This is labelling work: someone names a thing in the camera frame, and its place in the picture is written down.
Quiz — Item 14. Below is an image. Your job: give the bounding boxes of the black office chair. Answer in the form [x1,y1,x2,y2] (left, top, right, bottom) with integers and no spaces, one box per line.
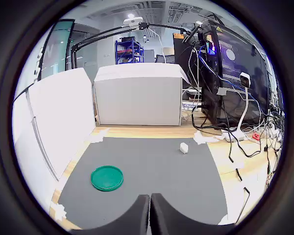
[155,53,176,64]

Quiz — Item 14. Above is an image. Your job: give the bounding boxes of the white partition panel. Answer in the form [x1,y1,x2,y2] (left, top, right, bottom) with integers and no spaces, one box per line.
[28,68,97,181]
[12,92,60,209]

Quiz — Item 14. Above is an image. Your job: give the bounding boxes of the black camera cable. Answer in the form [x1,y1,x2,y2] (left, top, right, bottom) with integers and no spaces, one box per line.
[235,168,250,225]

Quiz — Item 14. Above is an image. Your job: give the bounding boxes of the white overhead webcam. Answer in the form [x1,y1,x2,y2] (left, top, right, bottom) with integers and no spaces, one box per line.
[123,16,143,25]

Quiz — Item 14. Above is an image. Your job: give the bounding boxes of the round green lid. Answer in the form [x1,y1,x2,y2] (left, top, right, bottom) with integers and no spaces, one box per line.
[90,165,124,192]

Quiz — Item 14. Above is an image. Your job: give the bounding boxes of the black computer tower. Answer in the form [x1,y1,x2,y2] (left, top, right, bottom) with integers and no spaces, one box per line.
[197,21,272,127]

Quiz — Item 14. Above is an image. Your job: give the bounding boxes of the dark grey mat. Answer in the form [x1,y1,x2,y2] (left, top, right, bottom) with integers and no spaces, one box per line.
[57,137,228,227]

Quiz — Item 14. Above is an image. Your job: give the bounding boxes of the white gooseneck cable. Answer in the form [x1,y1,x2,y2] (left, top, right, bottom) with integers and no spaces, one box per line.
[148,27,167,64]

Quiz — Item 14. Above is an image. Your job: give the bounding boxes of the blue printed sheet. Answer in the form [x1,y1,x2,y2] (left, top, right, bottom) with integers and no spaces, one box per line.
[182,102,199,112]

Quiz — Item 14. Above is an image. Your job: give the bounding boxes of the white cardboard box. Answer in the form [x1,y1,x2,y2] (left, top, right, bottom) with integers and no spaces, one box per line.
[93,63,191,127]

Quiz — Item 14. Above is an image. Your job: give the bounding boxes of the small white plastic terminal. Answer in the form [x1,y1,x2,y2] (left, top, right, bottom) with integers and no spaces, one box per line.
[179,141,189,155]

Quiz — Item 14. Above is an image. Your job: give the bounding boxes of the white webcam on stand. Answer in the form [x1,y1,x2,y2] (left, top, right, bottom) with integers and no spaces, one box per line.
[221,72,252,142]

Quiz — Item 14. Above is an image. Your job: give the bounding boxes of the blue metal shelf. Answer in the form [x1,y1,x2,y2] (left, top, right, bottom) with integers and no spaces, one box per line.
[115,36,145,65]

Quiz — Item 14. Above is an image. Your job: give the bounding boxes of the black panel with orange label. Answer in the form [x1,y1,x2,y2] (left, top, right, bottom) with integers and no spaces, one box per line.
[172,32,199,85]

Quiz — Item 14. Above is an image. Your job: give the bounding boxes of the glass door with teal frame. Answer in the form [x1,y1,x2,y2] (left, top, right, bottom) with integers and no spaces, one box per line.
[33,19,75,83]

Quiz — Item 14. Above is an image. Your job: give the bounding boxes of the white tape piece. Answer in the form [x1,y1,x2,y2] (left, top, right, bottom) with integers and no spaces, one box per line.
[89,129,110,143]
[45,197,67,222]
[218,214,236,226]
[193,131,220,145]

